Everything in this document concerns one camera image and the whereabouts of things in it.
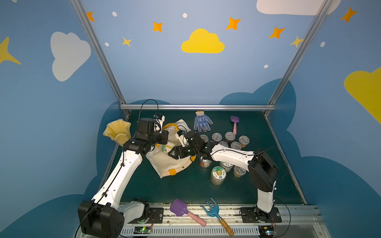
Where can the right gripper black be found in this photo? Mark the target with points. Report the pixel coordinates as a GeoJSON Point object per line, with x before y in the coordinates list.
{"type": "Point", "coordinates": [181, 151]}

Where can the seed jar brown seeds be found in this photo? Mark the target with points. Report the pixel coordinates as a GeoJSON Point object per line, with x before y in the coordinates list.
{"type": "Point", "coordinates": [204, 137]}

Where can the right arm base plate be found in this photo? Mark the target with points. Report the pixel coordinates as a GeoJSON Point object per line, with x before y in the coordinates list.
{"type": "Point", "coordinates": [255, 215]}

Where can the yellow ruffled vase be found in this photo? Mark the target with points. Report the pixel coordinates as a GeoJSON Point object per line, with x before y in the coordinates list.
{"type": "Point", "coordinates": [118, 131]}

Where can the large purple shovel pink handle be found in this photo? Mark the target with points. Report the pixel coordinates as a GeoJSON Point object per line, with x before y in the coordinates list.
{"type": "Point", "coordinates": [179, 208]}

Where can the carrot label seed can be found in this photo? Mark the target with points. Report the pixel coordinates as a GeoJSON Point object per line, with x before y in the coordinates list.
{"type": "Point", "coordinates": [205, 163]}

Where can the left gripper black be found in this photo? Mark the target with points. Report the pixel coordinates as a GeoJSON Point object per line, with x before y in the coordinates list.
{"type": "Point", "coordinates": [163, 137]}

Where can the aluminium back rail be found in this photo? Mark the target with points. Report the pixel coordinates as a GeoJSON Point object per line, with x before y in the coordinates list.
{"type": "Point", "coordinates": [198, 107]}

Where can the teal garden fork wooden handle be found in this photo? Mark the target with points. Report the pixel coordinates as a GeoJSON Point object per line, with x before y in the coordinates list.
{"type": "Point", "coordinates": [213, 211]}

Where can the sunflower label seed can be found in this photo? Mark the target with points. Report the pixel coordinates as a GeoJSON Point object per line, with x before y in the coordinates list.
{"type": "Point", "coordinates": [218, 175]}

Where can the right circuit board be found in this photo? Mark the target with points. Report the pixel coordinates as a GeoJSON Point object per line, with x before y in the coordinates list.
{"type": "Point", "coordinates": [267, 232]}

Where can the white canvas bag yellow handles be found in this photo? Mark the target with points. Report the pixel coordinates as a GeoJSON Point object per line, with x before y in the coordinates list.
{"type": "Point", "coordinates": [163, 163]}

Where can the small purple shovel pink handle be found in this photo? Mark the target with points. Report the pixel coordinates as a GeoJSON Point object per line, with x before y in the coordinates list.
{"type": "Point", "coordinates": [235, 120]}

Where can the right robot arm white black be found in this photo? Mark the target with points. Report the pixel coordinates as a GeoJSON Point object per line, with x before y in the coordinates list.
{"type": "Point", "coordinates": [262, 169]}

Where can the left circuit board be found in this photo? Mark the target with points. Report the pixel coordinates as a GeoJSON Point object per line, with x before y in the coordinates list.
{"type": "Point", "coordinates": [142, 231]}

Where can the blue white work glove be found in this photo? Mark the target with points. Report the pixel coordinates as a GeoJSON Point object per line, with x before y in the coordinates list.
{"type": "Point", "coordinates": [202, 122]}

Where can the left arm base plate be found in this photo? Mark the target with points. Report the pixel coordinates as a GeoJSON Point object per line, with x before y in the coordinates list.
{"type": "Point", "coordinates": [155, 216]}

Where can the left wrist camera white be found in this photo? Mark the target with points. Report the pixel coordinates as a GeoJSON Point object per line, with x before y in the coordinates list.
{"type": "Point", "coordinates": [158, 122]}

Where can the circuit board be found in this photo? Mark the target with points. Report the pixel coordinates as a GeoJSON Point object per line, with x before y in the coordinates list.
{"type": "Point", "coordinates": [142, 231]}
{"type": "Point", "coordinates": [267, 232]}

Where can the seed jar pink seeds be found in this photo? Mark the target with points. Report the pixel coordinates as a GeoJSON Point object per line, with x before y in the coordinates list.
{"type": "Point", "coordinates": [230, 137]}

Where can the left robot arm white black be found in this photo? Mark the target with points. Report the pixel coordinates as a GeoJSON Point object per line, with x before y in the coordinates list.
{"type": "Point", "coordinates": [100, 217]}

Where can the seed jar purple seeds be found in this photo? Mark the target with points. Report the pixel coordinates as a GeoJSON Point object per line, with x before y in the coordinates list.
{"type": "Point", "coordinates": [217, 137]}

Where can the seed jar clear lid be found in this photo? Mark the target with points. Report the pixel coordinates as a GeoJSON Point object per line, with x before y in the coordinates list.
{"type": "Point", "coordinates": [244, 141]}

